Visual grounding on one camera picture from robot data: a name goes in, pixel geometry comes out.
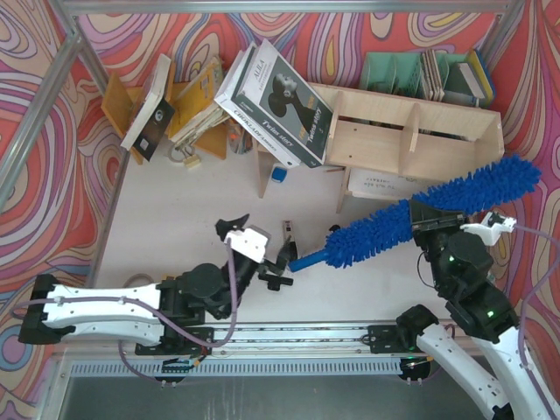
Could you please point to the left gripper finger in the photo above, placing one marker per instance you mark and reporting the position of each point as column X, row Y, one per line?
column 287, row 253
column 223, row 227

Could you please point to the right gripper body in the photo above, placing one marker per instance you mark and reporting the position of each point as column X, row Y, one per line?
column 436, row 223

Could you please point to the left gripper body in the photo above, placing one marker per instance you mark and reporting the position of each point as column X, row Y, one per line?
column 271, row 271

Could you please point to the white black stapler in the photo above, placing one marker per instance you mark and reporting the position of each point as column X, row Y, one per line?
column 289, row 240

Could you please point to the blue microfiber duster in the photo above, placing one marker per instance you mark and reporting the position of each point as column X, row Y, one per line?
column 480, row 190

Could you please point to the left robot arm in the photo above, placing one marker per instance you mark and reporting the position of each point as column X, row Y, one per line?
column 198, row 308

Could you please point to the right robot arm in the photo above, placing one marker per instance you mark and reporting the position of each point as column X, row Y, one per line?
column 515, row 389

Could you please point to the light wooden bookshelf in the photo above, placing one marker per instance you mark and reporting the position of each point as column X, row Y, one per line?
column 407, row 136

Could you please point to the black small tool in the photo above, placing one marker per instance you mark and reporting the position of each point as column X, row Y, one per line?
column 274, row 282

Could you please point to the blue white eraser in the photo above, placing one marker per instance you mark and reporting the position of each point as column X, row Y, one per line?
column 278, row 174

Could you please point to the clear tape roll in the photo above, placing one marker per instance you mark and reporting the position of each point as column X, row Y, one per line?
column 139, row 279

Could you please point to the pencil cup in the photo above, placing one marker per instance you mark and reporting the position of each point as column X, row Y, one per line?
column 239, row 140

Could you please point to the white black paperback book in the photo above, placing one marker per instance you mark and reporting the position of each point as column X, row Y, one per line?
column 151, row 112

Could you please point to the yellow book stack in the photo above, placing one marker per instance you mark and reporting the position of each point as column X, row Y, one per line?
column 195, row 108

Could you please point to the white Chokladfabriken book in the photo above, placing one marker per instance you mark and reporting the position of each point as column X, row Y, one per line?
column 224, row 98

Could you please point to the black white Twins story book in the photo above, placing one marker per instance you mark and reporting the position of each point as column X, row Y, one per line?
column 281, row 101

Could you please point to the green desk organizer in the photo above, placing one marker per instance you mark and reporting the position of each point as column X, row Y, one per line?
column 430, row 75

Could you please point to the blue covered book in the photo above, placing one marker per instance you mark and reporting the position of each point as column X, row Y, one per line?
column 479, row 67

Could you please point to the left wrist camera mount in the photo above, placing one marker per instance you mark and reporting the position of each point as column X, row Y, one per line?
column 250, row 242

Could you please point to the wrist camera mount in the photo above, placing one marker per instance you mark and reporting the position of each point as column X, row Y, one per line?
column 250, row 242
column 491, row 228

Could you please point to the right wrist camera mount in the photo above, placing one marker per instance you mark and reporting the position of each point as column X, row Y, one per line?
column 491, row 228

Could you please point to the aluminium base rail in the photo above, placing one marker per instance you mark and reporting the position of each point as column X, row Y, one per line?
column 289, row 339

